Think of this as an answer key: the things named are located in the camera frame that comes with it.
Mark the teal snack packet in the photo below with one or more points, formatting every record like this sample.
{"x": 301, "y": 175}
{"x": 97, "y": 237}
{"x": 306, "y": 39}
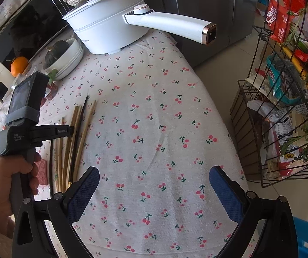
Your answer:
{"x": 283, "y": 83}

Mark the white printed packet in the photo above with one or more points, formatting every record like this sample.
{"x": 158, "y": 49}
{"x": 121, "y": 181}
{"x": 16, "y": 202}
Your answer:
{"x": 280, "y": 121}

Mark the black glass microwave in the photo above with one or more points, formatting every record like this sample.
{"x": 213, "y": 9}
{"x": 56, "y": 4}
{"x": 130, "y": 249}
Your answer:
{"x": 22, "y": 32}

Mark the plastic jar with white label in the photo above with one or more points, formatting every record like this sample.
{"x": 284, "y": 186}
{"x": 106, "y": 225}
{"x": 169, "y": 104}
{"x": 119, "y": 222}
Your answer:
{"x": 51, "y": 91}

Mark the dark green squash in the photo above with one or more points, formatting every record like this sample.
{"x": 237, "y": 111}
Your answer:
{"x": 56, "y": 53}

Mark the grey refrigerator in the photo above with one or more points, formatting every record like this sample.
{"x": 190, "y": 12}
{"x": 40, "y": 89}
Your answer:
{"x": 210, "y": 2}

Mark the cherry print tablecloth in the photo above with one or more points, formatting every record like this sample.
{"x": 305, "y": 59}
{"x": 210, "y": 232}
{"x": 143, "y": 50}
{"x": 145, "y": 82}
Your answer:
{"x": 148, "y": 145}

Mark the white electric pot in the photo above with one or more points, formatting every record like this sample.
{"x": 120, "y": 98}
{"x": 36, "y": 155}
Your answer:
{"x": 103, "y": 32}

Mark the bundle of wooden chopsticks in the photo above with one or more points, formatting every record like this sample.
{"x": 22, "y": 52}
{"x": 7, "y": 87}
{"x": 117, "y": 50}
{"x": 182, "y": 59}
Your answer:
{"x": 72, "y": 150}

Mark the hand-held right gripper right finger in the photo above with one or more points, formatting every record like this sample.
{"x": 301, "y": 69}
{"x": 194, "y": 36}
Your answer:
{"x": 222, "y": 193}

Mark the white bowl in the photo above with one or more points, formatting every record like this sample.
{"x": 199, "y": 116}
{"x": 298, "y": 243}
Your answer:
{"x": 76, "y": 59}
{"x": 74, "y": 71}
{"x": 72, "y": 49}

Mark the red and yellow packet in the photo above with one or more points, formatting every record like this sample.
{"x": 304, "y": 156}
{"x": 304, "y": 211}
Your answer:
{"x": 288, "y": 158}

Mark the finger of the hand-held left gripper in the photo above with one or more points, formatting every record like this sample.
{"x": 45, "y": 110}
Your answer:
{"x": 54, "y": 132}

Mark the red snack packet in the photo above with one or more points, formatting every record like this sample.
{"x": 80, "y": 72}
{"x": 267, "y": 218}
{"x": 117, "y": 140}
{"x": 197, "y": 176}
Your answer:
{"x": 280, "y": 18}

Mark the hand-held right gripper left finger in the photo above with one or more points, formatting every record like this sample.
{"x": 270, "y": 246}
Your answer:
{"x": 85, "y": 193}

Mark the orange fruit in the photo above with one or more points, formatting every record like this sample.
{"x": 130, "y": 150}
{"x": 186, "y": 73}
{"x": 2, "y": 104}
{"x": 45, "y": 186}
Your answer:
{"x": 19, "y": 66}

